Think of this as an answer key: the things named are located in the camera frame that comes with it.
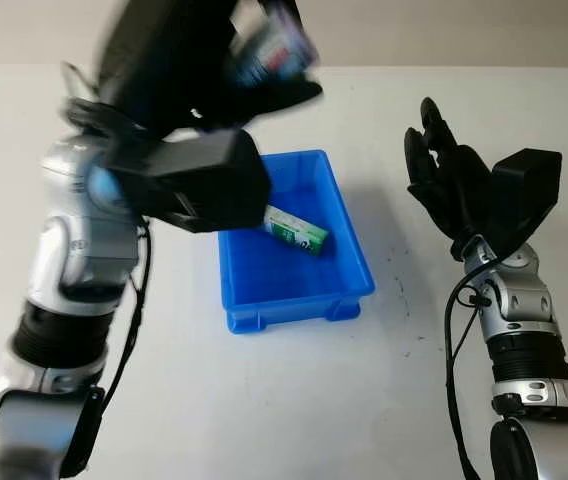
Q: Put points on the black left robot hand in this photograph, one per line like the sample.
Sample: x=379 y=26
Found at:
x=174 y=65

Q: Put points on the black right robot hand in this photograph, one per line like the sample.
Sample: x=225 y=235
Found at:
x=456 y=185

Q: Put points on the blue white red pack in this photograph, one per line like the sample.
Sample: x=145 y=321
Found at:
x=276 y=45

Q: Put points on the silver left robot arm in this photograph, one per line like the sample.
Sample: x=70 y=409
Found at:
x=79 y=240

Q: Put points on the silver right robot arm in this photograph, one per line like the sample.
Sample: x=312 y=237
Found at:
x=524 y=295

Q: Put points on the blue plastic tray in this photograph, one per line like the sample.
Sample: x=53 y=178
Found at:
x=284 y=280

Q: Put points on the green and white carton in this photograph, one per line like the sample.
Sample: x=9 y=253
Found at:
x=299 y=232

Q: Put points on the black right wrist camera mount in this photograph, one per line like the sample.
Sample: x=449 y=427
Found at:
x=529 y=190

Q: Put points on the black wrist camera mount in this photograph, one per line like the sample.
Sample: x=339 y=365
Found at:
x=204 y=180
x=529 y=190

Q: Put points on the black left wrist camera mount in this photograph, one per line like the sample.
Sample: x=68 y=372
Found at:
x=204 y=180

